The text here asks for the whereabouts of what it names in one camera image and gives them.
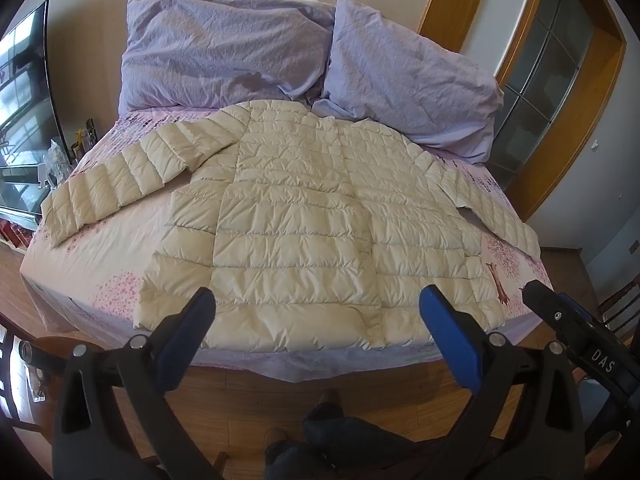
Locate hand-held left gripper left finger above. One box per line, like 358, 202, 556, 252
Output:
50, 287, 223, 480

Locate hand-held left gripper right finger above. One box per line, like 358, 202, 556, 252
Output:
419, 284, 586, 480

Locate lavender pillow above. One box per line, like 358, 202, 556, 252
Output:
117, 0, 337, 111
311, 0, 505, 165

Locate cream puffer jacket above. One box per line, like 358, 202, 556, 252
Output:
40, 100, 542, 353

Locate wooden framed glass door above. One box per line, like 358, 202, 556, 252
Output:
417, 0, 628, 221

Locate clear plastic bag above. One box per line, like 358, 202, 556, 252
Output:
42, 140, 76, 191

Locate bed with pink floral sheet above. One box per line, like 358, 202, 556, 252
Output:
20, 102, 555, 378

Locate person's left leg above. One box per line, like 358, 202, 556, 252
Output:
262, 426, 326, 480

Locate small bottles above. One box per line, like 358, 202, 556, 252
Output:
70, 117, 101, 161

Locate flat screen television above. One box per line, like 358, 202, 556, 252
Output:
0, 0, 71, 211

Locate person's right leg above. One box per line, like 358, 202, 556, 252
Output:
302, 389, 418, 463

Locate person's leg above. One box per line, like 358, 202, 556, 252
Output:
302, 389, 418, 463
262, 426, 326, 480

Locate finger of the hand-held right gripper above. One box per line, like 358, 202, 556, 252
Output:
520, 280, 603, 348

